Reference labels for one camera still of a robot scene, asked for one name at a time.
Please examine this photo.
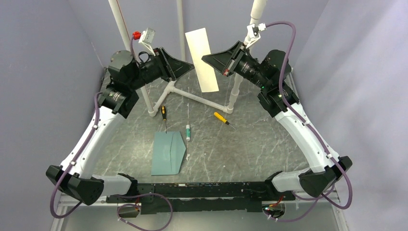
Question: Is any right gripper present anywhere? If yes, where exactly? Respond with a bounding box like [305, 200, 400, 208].
[202, 41, 270, 90]

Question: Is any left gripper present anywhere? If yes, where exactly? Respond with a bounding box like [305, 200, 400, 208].
[128, 47, 195, 91]

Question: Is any brown letter paper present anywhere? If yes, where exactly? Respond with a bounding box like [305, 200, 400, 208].
[185, 27, 219, 93]

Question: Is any teal envelope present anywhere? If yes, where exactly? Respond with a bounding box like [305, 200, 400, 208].
[151, 131, 186, 176]

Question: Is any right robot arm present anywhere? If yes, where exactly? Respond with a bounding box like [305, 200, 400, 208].
[202, 41, 352, 200]

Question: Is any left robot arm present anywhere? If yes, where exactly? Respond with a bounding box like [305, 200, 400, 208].
[46, 48, 194, 205]

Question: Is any black orange screwdriver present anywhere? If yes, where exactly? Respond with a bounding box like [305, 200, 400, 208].
[161, 105, 167, 133]

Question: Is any yellow screwdriver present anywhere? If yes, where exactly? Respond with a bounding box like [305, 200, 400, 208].
[214, 112, 236, 129]

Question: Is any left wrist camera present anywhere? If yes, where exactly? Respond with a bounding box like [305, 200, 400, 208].
[132, 28, 155, 56]

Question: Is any white PVC pipe frame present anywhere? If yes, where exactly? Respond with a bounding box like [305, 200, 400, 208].
[108, 0, 267, 117]

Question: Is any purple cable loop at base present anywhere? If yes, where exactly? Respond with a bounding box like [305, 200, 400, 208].
[116, 193, 173, 231]

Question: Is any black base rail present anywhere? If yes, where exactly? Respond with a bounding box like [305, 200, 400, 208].
[106, 181, 295, 215]

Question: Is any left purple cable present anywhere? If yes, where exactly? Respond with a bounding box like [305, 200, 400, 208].
[49, 92, 102, 219]

